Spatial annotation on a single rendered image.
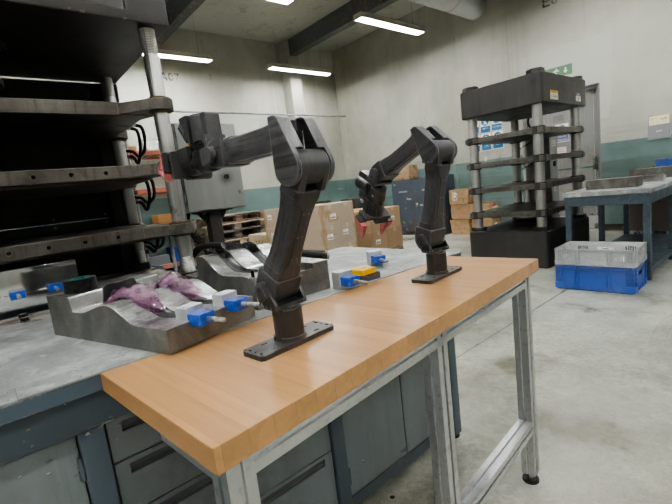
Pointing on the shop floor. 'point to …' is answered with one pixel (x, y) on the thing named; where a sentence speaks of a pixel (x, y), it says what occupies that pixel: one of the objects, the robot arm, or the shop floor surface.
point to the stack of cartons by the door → (461, 205)
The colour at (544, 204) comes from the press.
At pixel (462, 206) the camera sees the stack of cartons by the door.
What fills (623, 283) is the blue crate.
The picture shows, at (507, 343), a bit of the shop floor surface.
